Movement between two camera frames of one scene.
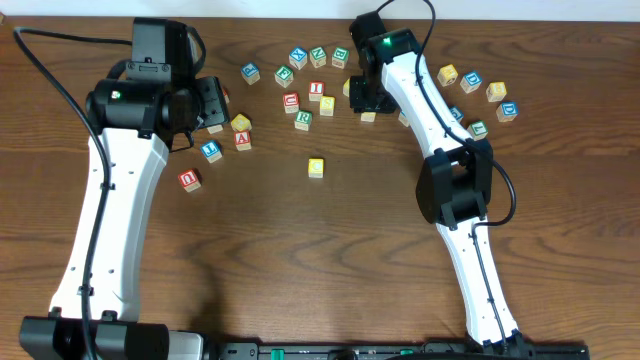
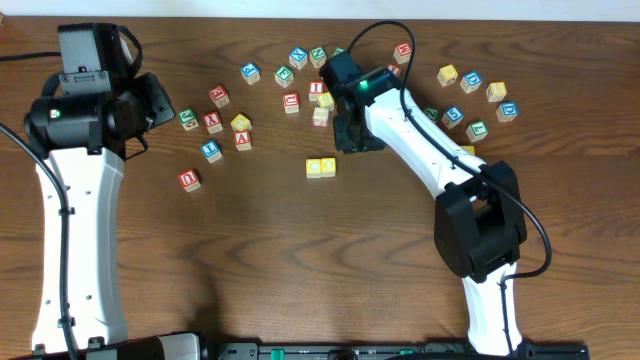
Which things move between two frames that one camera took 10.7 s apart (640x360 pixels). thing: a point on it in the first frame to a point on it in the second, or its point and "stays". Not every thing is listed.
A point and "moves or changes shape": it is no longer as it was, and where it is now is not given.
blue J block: x=212 y=150 stays
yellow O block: x=368 y=117 moves or changes shape
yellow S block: x=327 y=105 stays
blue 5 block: x=457 y=113 stays
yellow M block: x=447 y=75 stays
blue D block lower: x=507 y=111 stays
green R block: x=302 y=120 to x=320 y=117
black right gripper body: x=371 y=100 to x=356 y=138
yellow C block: x=315 y=167 stays
